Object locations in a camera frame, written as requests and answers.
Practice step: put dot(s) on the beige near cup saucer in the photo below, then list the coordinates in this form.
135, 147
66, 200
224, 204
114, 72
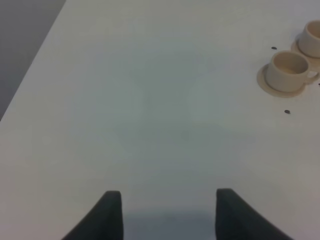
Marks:
261, 81

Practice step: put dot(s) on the beige teacup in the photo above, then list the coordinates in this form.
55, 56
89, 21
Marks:
309, 40
289, 71

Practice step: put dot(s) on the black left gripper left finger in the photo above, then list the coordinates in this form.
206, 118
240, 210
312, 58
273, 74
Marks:
103, 222

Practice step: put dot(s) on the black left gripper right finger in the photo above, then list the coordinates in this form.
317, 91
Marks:
235, 219

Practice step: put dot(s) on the beige far cup saucer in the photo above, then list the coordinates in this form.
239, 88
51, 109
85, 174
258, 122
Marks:
295, 48

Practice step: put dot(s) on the beige cup saucer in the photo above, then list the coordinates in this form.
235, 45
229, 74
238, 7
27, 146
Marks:
295, 48
261, 81

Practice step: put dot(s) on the beige far teacup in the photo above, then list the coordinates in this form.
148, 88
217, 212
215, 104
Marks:
309, 40

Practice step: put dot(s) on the beige near teacup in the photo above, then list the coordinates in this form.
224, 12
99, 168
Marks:
289, 71

